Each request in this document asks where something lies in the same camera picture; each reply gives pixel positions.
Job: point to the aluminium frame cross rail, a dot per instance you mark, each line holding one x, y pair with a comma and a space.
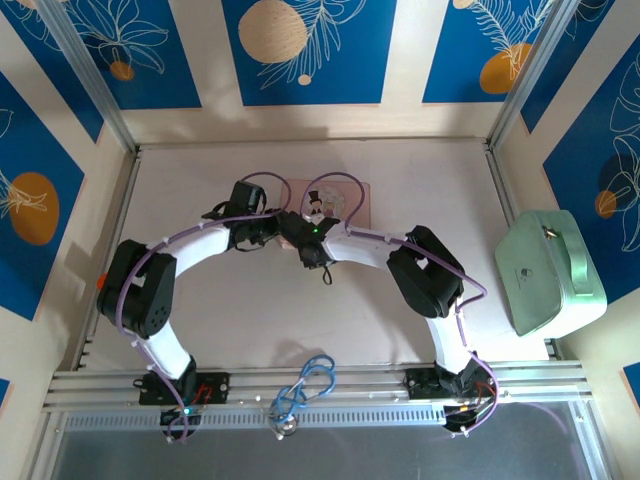
340, 387

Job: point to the small black controller board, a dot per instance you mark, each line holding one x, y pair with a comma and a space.
465, 415
180, 414

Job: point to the pale green carrying case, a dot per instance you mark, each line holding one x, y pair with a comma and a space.
545, 280

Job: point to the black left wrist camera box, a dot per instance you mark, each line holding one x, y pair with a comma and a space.
247, 197

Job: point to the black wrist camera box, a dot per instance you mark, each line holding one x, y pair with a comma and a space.
247, 197
317, 229

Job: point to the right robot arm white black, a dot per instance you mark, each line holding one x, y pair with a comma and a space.
425, 280

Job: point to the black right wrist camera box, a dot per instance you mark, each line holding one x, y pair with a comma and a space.
317, 229

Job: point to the aluminium frame post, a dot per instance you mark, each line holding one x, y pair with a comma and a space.
530, 65
85, 65

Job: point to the pink box with cartoon picture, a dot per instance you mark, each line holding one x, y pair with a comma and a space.
352, 200

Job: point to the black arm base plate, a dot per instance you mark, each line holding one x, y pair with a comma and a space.
215, 387
425, 384

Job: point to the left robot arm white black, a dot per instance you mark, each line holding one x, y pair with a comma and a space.
150, 300

